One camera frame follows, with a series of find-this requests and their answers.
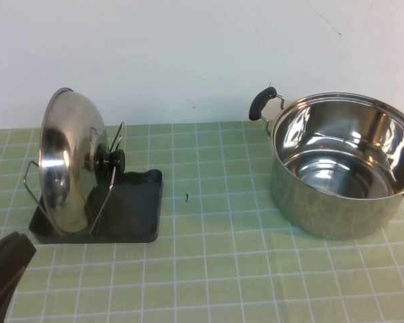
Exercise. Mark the green checkered tablecloth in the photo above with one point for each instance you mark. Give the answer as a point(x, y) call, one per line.
point(222, 269)

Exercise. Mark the steel pot lid black knob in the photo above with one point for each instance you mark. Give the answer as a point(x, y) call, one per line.
point(64, 151)

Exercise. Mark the stainless steel cooking pot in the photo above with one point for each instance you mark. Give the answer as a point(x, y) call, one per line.
point(323, 215)

